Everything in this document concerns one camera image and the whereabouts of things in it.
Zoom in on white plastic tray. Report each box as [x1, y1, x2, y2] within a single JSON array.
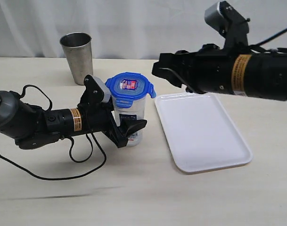
[[155, 93, 253, 174]]

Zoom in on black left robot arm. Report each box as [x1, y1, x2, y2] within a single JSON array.
[[0, 75, 147, 150]]

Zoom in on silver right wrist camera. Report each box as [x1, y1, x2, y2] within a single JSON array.
[[204, 1, 228, 32]]

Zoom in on stainless steel cup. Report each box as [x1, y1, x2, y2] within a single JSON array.
[[59, 32, 93, 85]]

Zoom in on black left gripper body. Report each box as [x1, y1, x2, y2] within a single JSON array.
[[78, 74, 128, 148]]

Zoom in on white backdrop curtain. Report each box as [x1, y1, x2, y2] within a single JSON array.
[[0, 0, 287, 61]]

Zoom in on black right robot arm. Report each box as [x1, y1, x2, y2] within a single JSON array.
[[152, 1, 287, 102]]

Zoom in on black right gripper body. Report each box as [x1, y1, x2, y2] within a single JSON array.
[[152, 1, 249, 94]]

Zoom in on blue plastic container lid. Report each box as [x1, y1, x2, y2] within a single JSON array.
[[105, 72, 156, 108]]

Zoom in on clear plastic container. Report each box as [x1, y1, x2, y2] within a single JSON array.
[[112, 96, 146, 147]]

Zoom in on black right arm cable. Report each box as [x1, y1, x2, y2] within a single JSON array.
[[249, 23, 287, 54]]

